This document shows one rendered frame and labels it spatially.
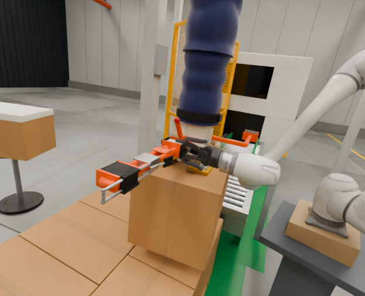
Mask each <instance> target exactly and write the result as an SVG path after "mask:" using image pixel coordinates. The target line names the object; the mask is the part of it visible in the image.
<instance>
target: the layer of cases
mask: <svg viewBox="0 0 365 296"><path fill-rule="evenodd" d="M101 190H102V188H100V189H98V190H96V191H94V192H93V193H91V194H89V195H88V196H86V197H84V198H82V199H80V200H79V201H77V202H75V203H73V204H71V205H70V206H68V207H66V208H64V209H63V210H61V211H59V212H57V213H56V214H54V215H52V216H50V217H48V218H47V219H45V220H43V221H41V222H40V223H38V224H36V225H34V226H32V227H31V228H29V229H27V230H25V231H23V232H22V233H20V234H19V236H18V235H17V236H14V237H13V238H11V239H9V240H8V241H6V242H4V243H2V244H0V296H202V293H203V290H204V288H205V285H206V282H207V279H208V277H209V274H210V271H211V268H212V265H213V263H214V260H215V255H216V252H217V247H218V242H219V238H220V234H221V230H222V225H223V222H224V219H221V218H219V220H218V224H217V227H216V230H215V235H214V239H213V242H212V246H211V249H210V252H209V256H208V261H207V264H206V268H205V271H201V270H199V269H196V268H194V267H191V266H189V265H186V264H183V263H181V262H179V261H176V260H173V259H171V258H168V257H166V256H163V255H161V254H158V253H155V252H153V251H150V250H148V249H146V248H143V247H140V246H138V245H135V244H133V243H130V242H128V241H127V240H128V229H129V210H130V191H129V192H128V193H126V194H125V195H123V194H121V193H120V194H118V195H117V196H115V197H113V198H112V199H110V200H109V201H107V202H106V203H105V204H101V201H102V193H101Z"/></svg>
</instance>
